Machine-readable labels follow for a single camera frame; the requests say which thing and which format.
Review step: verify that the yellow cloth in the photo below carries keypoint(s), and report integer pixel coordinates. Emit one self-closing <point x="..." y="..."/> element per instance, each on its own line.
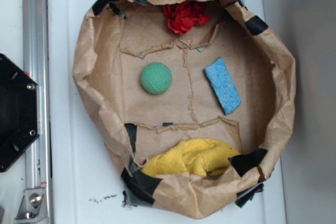
<point x="199" y="156"/>

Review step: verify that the green foam ball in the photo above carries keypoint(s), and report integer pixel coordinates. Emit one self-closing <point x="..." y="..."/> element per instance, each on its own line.
<point x="156" y="78"/>

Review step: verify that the brown paper bag bin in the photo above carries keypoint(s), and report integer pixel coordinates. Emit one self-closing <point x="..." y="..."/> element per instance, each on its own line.
<point x="118" y="38"/>

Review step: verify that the blue sponge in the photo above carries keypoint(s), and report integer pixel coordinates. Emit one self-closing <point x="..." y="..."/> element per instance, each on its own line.
<point x="222" y="84"/>

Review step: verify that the red crumpled paper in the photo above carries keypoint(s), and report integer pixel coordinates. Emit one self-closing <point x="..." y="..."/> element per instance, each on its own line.
<point x="182" y="17"/>

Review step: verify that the aluminium rail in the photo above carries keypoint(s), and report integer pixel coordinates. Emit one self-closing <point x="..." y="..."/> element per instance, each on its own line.
<point x="38" y="155"/>

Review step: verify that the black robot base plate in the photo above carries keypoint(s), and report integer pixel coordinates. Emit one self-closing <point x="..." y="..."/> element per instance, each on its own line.
<point x="19" y="113"/>

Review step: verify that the metal corner bracket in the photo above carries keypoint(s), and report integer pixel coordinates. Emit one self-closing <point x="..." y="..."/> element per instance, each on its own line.
<point x="33" y="207"/>

